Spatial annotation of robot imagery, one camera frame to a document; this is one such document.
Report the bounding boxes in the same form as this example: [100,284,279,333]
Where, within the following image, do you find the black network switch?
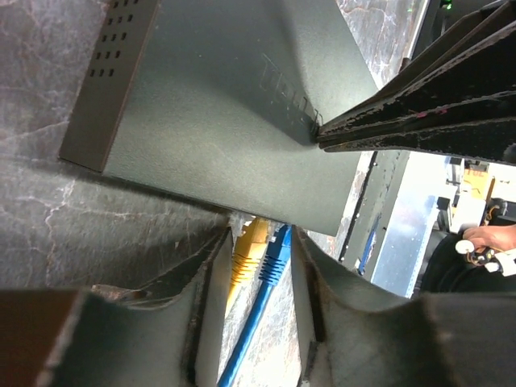
[60,1,377,235]

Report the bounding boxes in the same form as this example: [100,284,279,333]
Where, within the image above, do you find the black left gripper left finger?
[35,228,233,386]

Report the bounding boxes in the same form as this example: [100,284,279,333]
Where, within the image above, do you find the yellow ethernet cable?
[223,215,270,319]

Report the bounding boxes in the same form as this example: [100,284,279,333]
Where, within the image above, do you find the person hand in background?
[463,225,516,252]

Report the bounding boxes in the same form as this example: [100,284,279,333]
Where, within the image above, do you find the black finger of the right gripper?
[318,1,515,135]
[318,90,515,164]

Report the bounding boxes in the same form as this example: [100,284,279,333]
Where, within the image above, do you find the blue ethernet cable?
[216,223,292,387]

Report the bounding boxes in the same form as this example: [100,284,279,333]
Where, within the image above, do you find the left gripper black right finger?
[291,227,515,386]

